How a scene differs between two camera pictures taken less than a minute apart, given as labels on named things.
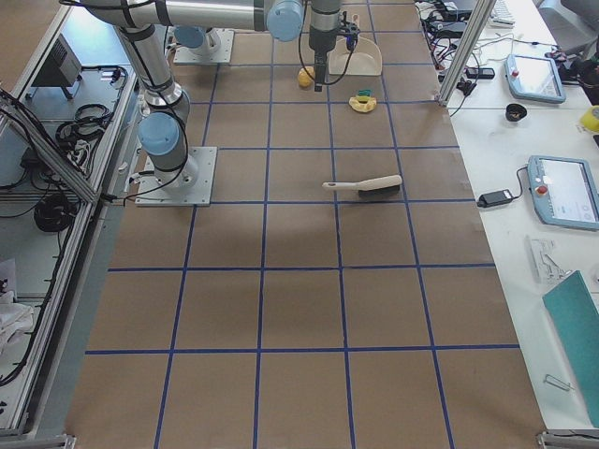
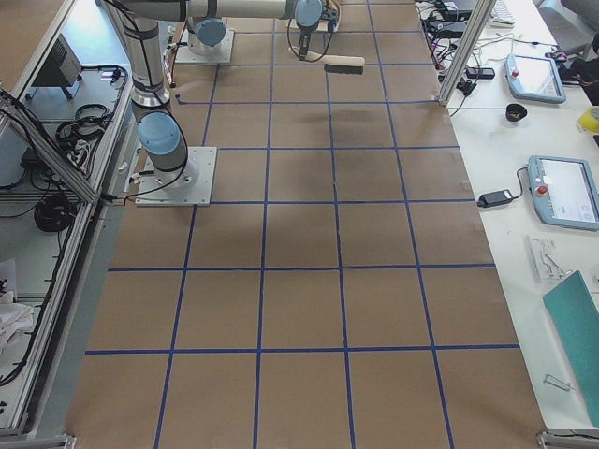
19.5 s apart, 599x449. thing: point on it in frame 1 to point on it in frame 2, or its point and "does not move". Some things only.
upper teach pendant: [533, 78] does not move
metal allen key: [548, 378] does not move
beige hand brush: [380, 186] to [342, 65]
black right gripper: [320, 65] to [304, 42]
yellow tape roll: [589, 122] does not move
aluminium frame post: [463, 59] does not move
